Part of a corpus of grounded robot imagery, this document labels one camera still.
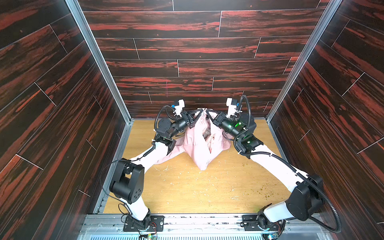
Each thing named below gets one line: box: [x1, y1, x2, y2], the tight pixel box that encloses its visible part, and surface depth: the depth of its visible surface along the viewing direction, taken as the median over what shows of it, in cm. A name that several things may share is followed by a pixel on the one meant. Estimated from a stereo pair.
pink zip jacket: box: [155, 108, 233, 171], surface depth 77 cm
